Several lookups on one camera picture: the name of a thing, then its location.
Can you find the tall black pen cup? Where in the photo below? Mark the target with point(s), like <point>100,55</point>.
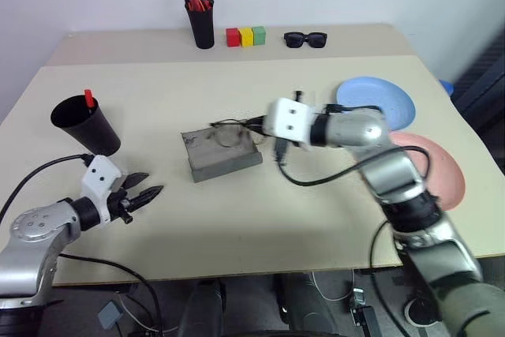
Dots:
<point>203,27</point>

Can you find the round black and white disc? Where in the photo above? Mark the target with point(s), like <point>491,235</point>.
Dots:
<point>422,313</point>

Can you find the black floor device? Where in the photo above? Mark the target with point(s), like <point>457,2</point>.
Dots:
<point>365,313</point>

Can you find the grey glasses case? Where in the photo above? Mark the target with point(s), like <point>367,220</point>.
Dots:
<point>213,157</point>

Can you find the dark rounded shape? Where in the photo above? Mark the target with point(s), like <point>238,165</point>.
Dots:
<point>307,305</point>
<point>203,309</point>

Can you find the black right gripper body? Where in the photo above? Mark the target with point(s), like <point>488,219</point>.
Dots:
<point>281,149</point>

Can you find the blue round object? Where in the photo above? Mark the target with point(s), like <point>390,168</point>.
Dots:
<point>447,88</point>

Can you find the dark radiator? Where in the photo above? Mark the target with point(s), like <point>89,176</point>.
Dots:
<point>485,84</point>

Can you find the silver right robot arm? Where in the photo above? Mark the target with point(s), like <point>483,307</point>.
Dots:
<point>355,132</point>

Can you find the pink plate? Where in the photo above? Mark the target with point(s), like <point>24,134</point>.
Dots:
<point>438,179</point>

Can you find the blue plate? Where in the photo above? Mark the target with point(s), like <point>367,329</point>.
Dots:
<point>378,96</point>

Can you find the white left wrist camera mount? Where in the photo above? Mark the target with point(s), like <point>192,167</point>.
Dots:
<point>98,175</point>

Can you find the red marker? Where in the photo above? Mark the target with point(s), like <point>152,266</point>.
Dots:
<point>89,98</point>

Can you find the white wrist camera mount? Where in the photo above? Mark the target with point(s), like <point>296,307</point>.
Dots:
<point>98,175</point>
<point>288,120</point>

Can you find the green block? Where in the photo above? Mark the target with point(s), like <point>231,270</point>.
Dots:
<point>259,35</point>

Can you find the yellow block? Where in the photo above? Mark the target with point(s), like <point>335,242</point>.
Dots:
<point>246,37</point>

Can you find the red block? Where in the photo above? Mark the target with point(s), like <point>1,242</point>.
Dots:
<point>233,37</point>

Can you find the small grey box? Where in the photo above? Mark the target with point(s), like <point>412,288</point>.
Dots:
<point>109,314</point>

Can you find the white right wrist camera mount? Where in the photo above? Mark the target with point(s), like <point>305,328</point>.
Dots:
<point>288,120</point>

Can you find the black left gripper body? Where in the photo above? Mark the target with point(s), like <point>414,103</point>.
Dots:
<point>120,204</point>

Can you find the black sunglasses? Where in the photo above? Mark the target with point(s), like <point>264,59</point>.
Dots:
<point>305,40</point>

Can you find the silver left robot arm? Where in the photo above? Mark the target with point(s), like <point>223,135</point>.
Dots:
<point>35,230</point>

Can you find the wide black cup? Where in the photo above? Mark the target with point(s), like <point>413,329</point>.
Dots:
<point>87,128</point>

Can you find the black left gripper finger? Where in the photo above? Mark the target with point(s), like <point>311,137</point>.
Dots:
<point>137,180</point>
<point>146,196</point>

